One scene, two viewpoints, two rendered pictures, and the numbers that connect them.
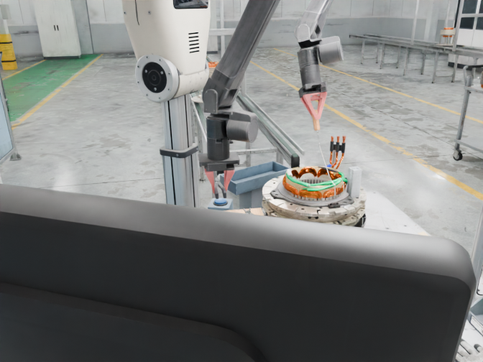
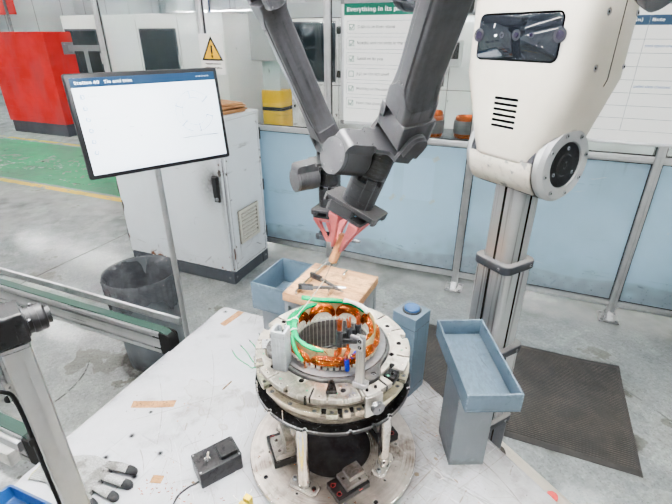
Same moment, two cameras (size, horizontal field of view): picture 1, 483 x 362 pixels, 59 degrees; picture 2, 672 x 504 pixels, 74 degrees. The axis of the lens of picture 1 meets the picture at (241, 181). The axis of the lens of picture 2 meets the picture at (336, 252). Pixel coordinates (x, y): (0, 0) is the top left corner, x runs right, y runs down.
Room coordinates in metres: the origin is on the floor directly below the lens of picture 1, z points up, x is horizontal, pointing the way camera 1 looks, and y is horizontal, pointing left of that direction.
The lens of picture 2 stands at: (1.62, -0.85, 1.67)
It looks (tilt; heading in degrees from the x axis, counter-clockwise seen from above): 26 degrees down; 123
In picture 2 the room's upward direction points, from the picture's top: straight up
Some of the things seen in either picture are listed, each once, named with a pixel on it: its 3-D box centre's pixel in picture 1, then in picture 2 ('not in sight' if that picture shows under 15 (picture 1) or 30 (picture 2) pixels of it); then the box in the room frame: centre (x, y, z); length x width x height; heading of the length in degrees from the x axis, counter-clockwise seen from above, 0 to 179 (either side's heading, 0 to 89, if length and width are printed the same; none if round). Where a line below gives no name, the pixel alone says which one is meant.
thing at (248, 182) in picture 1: (256, 205); (467, 402); (1.47, -0.05, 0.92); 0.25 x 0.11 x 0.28; 124
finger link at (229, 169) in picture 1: (219, 175); (330, 223); (1.02, 0.06, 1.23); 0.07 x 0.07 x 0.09; 8
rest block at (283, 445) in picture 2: not in sight; (282, 440); (1.13, -0.31, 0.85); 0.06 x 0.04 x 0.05; 144
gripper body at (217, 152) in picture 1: (218, 149); (329, 197); (1.02, 0.06, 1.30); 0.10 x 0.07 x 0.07; 98
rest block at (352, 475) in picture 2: not in sight; (352, 475); (1.30, -0.29, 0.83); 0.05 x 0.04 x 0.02; 66
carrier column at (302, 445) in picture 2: not in sight; (302, 452); (1.22, -0.35, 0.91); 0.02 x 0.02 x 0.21
